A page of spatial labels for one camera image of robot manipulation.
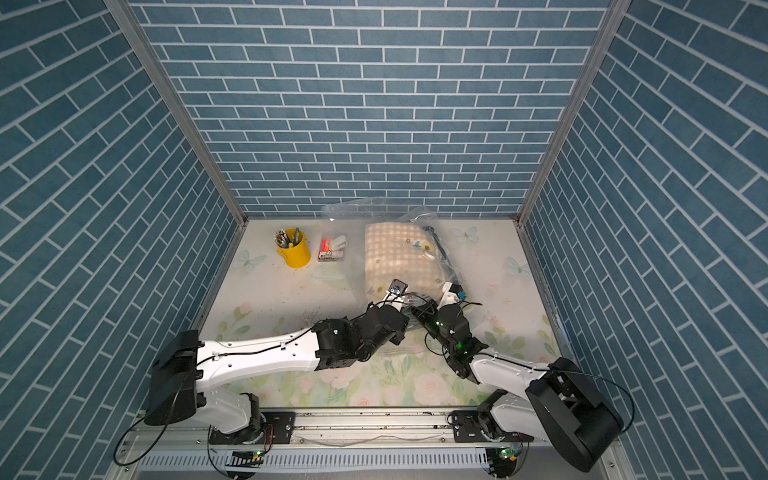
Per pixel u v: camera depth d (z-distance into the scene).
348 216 1.11
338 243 1.08
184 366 0.46
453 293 0.78
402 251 0.93
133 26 0.72
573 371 0.46
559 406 0.43
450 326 0.63
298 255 1.00
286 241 0.94
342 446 0.72
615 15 0.71
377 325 0.53
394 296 0.62
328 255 1.08
